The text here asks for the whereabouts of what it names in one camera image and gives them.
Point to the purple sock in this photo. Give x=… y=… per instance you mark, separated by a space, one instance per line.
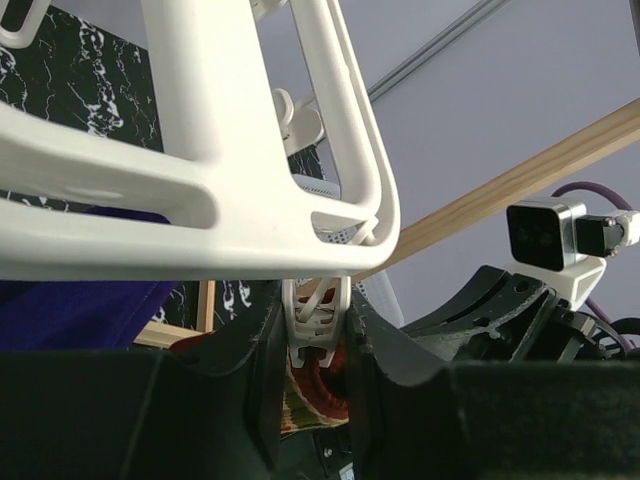
x=50 y=316

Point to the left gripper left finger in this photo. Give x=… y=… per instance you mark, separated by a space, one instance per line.
x=213 y=412

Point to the white plastic basket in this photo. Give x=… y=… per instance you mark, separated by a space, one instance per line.
x=376 y=289

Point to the white plastic clip hanger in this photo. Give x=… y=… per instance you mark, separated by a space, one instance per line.
x=231 y=207

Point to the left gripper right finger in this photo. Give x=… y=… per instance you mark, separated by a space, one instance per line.
x=414 y=416

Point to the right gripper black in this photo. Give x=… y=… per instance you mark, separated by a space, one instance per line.
x=499 y=316

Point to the wooden hanging rack frame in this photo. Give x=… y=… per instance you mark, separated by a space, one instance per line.
x=583 y=148

